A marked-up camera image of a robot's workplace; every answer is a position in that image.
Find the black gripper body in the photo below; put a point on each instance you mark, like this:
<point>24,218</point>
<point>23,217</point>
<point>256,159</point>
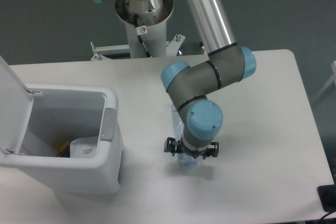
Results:
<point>193,153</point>

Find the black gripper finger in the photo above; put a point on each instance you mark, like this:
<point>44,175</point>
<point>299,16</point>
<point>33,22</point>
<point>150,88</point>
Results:
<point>173,146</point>
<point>211,151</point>

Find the clear plastic water bottle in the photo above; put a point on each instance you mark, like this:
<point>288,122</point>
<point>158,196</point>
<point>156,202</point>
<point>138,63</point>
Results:
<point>185,161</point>

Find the white paper wrapper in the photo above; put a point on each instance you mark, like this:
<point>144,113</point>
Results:
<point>85,147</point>

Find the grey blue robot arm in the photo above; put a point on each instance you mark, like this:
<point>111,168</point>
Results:
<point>187,86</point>

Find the yellow blue trash item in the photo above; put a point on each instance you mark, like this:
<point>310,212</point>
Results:
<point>63,149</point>

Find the white trash can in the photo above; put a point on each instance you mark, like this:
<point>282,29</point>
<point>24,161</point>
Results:
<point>63,112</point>

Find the white trash can lid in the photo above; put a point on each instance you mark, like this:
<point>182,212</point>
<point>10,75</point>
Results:
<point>16,106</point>

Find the black device at edge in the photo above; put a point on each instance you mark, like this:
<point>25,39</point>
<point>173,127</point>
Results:
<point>327,197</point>

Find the white furniture leg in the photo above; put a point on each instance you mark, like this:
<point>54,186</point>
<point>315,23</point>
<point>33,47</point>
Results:
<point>326,89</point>

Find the white metal base frame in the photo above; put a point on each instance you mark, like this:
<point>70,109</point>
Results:
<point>172,48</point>

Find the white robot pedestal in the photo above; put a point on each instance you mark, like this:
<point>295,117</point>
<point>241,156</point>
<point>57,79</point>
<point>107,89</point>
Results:
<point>145,20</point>

